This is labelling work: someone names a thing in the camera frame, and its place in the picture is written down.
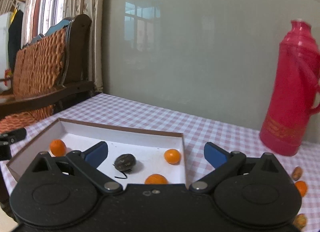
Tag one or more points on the window with frame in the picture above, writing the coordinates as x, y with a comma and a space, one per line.
47, 13

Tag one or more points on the orange woven sofa cushion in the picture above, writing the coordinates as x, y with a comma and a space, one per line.
38, 68

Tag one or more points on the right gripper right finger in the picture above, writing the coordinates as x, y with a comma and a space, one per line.
225, 164

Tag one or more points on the dark wooden sofa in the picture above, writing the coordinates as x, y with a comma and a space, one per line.
59, 92

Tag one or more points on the pink checkered tablecloth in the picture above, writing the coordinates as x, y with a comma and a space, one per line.
112, 110

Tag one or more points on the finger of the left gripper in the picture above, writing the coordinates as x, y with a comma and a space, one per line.
13, 136

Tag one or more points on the small orange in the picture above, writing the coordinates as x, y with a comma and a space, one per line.
172, 156
156, 179
302, 187
58, 148

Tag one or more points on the beige curtain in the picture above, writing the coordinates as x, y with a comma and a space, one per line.
84, 41

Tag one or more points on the white shallow cardboard box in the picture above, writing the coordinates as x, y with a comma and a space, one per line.
156, 152

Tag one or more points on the black hanging coat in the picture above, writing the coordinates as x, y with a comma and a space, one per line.
14, 41

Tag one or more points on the red thermos flask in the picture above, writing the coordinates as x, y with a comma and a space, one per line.
294, 92

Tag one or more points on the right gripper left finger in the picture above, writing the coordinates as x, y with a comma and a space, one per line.
87, 163

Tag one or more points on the small orange in box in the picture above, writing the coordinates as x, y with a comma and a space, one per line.
172, 156
156, 179
58, 148

